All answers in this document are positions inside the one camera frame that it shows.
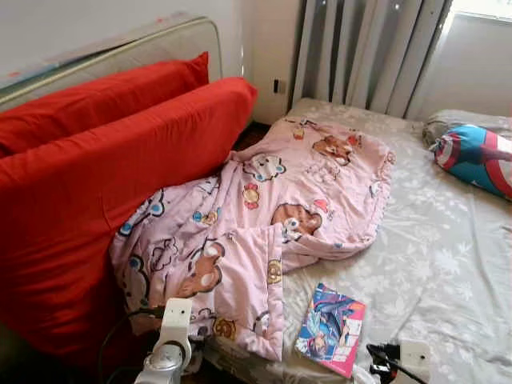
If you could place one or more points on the thick red fabric cushion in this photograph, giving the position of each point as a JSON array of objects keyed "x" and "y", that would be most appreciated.
[{"x": 80, "y": 208}]

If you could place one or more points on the grey pleated curtain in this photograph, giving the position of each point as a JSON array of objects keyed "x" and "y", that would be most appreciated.
[{"x": 352, "y": 48}]

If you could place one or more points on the pink cartoon bear blanket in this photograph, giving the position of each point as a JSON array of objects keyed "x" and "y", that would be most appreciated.
[{"x": 304, "y": 176}]

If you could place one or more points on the crumpled grey pillow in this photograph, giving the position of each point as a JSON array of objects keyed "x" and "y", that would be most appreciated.
[{"x": 456, "y": 118}]

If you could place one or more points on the colourful comic book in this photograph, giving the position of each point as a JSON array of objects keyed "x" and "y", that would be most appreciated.
[{"x": 332, "y": 328}]

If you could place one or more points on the dark wall outlet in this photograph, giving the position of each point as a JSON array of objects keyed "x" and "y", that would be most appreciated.
[{"x": 278, "y": 86}]

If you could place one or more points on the bright window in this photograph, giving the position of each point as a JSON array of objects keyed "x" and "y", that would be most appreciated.
[{"x": 484, "y": 8}]

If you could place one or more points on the thin red fabric cushion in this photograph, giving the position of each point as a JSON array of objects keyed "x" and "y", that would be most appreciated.
[{"x": 96, "y": 96}]

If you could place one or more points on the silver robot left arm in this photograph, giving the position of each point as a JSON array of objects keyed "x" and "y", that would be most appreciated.
[{"x": 164, "y": 366}]

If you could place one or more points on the red blue striped bolster pillow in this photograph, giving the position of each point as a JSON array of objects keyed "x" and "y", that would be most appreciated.
[{"x": 476, "y": 156}]

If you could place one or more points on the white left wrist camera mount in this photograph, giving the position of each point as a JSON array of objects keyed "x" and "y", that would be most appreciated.
[{"x": 176, "y": 316}]

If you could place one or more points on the bed with grey floral sheet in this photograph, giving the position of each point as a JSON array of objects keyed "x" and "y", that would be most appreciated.
[{"x": 432, "y": 264}]

